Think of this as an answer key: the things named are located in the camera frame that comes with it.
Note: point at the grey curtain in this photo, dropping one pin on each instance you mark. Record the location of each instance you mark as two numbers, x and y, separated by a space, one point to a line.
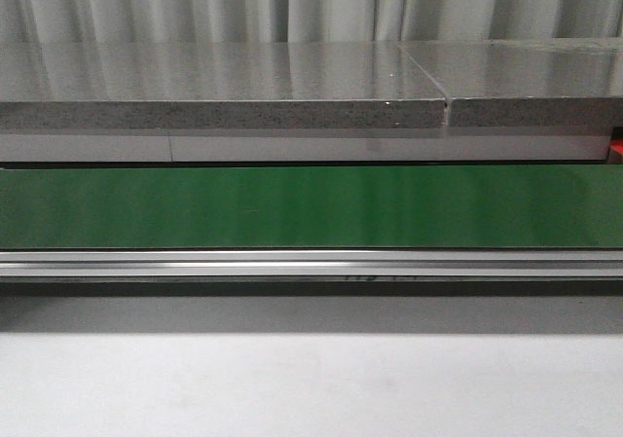
305 20

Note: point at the green conveyor belt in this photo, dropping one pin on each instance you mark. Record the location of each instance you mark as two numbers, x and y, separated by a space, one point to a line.
430 206

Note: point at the aluminium conveyor frame rail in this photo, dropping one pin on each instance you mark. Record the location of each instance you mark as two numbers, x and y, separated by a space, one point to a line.
314 262

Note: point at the grey granite slab left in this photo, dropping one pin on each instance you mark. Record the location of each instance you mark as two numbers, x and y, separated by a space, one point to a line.
214 86

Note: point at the grey granite slab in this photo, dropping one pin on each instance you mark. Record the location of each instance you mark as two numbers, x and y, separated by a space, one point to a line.
214 86
571 84

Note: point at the grey granite slab right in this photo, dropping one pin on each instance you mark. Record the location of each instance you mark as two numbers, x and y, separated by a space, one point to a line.
571 84

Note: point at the red plastic tray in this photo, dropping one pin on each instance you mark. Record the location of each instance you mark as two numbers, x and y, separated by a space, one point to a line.
615 151

